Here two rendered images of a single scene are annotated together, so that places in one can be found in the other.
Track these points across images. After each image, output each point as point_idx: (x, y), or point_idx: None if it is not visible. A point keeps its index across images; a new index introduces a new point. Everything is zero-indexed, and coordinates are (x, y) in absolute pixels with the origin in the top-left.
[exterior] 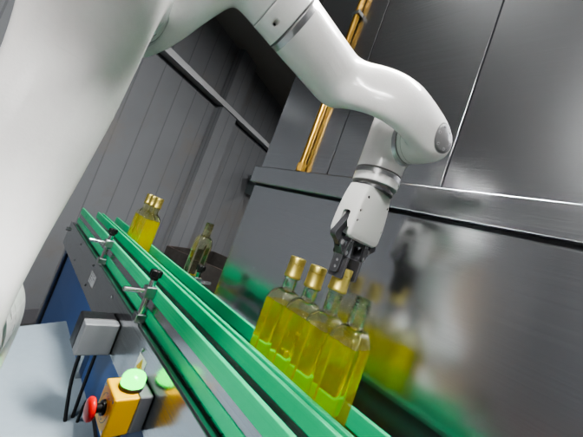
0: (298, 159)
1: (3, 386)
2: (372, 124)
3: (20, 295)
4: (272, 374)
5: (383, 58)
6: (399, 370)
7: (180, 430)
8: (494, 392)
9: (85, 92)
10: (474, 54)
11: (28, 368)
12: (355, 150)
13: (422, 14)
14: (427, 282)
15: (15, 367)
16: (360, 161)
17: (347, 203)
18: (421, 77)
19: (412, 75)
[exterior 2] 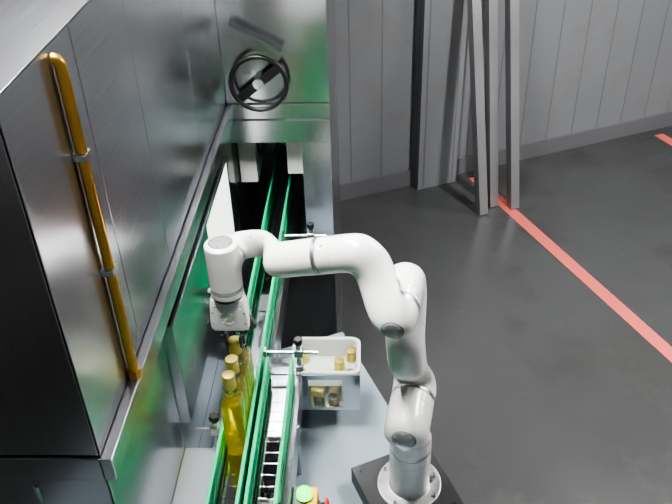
0: (121, 373)
1: None
2: (234, 263)
3: (389, 408)
4: (260, 402)
5: (117, 196)
6: (202, 352)
7: (295, 451)
8: (208, 309)
9: None
10: (147, 157)
11: None
12: (142, 297)
13: (116, 129)
14: (194, 308)
15: None
16: (239, 287)
17: (248, 309)
18: (139, 196)
19: (136, 198)
